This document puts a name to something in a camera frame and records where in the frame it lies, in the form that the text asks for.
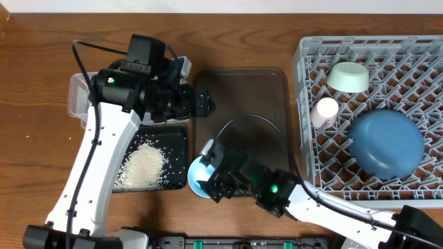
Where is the clear plastic bin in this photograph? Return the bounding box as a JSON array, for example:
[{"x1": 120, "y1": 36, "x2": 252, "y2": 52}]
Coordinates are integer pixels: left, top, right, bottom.
[{"x1": 68, "y1": 73, "x2": 189, "y2": 129}]

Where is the light green bowl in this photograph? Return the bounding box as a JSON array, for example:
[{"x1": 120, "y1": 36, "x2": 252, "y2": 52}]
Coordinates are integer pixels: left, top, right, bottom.
[{"x1": 327, "y1": 62, "x2": 370, "y2": 93}]

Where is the black plastic tray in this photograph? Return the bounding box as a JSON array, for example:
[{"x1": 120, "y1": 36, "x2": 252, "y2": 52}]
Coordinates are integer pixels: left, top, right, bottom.
[{"x1": 130, "y1": 125, "x2": 188, "y2": 190}]

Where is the pile of white rice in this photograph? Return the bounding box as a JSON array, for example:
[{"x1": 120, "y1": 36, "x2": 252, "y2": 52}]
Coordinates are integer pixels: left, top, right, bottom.
[{"x1": 113, "y1": 135, "x2": 178, "y2": 192}]

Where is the brown serving tray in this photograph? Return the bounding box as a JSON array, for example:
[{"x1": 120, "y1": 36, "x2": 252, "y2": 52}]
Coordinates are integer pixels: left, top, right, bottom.
[{"x1": 193, "y1": 68, "x2": 293, "y2": 172}]

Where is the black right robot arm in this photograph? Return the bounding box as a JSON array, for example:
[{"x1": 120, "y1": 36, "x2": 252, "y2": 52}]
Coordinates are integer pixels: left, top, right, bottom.
[{"x1": 196, "y1": 146, "x2": 442, "y2": 248}]

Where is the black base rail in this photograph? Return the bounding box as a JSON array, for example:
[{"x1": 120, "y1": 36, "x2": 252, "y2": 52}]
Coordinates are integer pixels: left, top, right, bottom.
[{"x1": 147, "y1": 237, "x2": 334, "y2": 249}]

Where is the pink cup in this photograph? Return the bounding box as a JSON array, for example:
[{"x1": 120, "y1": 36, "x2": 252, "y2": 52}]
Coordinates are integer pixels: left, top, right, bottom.
[{"x1": 310, "y1": 98, "x2": 339, "y2": 128}]

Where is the grey dishwasher rack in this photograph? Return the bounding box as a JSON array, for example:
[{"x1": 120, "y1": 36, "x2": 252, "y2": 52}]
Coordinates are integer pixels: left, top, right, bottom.
[{"x1": 292, "y1": 35, "x2": 442, "y2": 209}]

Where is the light blue bowl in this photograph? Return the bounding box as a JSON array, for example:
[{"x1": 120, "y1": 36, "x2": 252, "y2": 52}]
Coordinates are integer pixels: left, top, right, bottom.
[{"x1": 188, "y1": 156, "x2": 215, "y2": 199}]

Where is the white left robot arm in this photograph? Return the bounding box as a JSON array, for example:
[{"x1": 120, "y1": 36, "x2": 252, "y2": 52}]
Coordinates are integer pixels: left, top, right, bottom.
[{"x1": 23, "y1": 34, "x2": 215, "y2": 248}]

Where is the dark blue plate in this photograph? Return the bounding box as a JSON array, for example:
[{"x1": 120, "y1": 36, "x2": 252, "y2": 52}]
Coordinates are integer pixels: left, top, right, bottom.
[{"x1": 348, "y1": 109, "x2": 424, "y2": 180}]

